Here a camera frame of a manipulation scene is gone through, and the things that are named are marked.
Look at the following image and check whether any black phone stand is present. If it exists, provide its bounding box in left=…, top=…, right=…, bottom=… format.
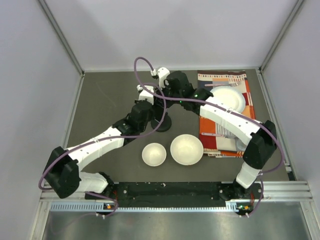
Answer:
left=150, top=116, right=172, bottom=133

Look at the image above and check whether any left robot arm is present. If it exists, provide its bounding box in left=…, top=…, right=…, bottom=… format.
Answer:
left=43, top=98, right=168, bottom=199

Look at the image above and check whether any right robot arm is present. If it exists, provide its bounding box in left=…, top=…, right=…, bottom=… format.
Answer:
left=151, top=68, right=279, bottom=198

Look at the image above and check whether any small white bowl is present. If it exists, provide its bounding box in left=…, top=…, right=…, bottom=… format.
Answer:
left=141, top=142, right=167, bottom=167

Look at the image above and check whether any large white bowl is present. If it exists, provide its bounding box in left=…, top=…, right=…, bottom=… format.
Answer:
left=170, top=134, right=204, bottom=166

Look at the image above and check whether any white plate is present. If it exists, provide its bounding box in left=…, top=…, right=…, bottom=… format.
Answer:
left=210, top=86, right=246, bottom=113

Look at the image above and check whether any colourful patterned cloth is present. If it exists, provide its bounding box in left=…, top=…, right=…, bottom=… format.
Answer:
left=196, top=70, right=258, bottom=158

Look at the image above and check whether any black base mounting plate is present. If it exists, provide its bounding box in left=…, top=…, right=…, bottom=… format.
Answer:
left=84, top=181, right=265, bottom=208

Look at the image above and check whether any light blue mug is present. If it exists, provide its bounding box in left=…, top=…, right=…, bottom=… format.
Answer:
left=235, top=139, right=247, bottom=152

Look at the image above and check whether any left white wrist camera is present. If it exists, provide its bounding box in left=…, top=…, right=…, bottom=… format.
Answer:
left=136, top=84, right=154, bottom=105

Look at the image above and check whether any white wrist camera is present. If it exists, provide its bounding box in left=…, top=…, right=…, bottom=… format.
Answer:
left=136, top=84, right=154, bottom=105
left=150, top=67, right=170, bottom=89

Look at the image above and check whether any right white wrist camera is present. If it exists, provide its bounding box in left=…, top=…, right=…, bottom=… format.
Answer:
left=150, top=67, right=170, bottom=89

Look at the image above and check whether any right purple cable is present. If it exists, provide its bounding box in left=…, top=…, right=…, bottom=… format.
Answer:
left=134, top=56, right=286, bottom=218

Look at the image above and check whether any purple cable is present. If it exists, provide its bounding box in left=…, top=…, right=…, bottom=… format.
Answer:
left=134, top=56, right=286, bottom=218
left=37, top=83, right=168, bottom=221

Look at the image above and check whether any pink handled knife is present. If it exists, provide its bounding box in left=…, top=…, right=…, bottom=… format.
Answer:
left=201, top=132, right=236, bottom=139

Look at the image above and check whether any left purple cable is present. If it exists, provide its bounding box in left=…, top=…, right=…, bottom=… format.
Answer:
left=37, top=83, right=168, bottom=221

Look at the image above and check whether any slotted cable duct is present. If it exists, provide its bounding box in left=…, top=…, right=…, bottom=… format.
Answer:
left=49, top=200, right=255, bottom=213

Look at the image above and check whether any aluminium frame rail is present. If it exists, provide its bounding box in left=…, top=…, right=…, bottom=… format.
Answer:
left=30, top=181, right=320, bottom=240

